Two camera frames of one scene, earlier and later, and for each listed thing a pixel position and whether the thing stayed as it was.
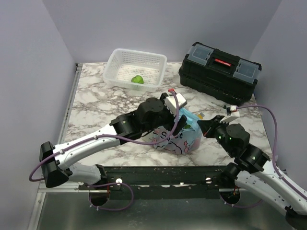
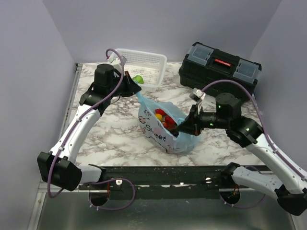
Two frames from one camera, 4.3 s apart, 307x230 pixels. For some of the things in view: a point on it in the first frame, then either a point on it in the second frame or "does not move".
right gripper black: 207,126 → 192,123
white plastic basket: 122,65 does not move
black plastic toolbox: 219,74 does not move
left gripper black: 170,125 → 132,86
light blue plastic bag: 186,140 does not move
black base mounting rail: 162,182 does not move
